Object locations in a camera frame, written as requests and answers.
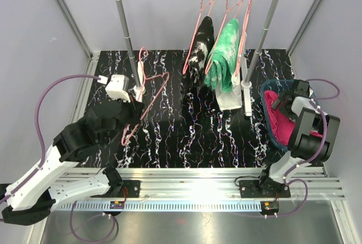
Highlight pink wire hanger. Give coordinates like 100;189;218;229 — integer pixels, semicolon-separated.
203;0;245;75
182;0;217;75
234;0;252;77
120;46;170;146

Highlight pink trousers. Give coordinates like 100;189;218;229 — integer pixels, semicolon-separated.
261;90;314;148

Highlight black white tie-dye trousers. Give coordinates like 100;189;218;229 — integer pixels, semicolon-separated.
180;16;215;94

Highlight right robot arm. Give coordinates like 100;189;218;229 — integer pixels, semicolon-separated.
256;79;341;197

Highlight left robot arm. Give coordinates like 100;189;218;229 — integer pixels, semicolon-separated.
1;99;145;226

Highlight green tie-dye trousers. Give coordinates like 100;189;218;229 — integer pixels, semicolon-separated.
204;18;240;92

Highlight blue plastic basket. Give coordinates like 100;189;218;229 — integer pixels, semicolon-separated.
260;79;314;152

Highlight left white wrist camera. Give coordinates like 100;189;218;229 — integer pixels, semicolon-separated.
98;74;131;102

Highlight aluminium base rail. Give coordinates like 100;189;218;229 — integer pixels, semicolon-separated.
48;167;347;202

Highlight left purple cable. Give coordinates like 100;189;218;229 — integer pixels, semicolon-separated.
0;74;101;208

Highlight white slotted cable duct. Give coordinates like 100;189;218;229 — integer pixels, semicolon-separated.
57;200;261;212

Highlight purple floor cable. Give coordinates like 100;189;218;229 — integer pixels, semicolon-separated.
69;198;121;242

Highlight right aluminium corner post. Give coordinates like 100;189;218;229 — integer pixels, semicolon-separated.
287;0;323;55

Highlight aluminium corner post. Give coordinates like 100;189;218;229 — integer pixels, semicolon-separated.
287;0;323;55
55;0;93;60

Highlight left aluminium corner post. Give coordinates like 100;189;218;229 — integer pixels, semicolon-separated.
55;0;93;60

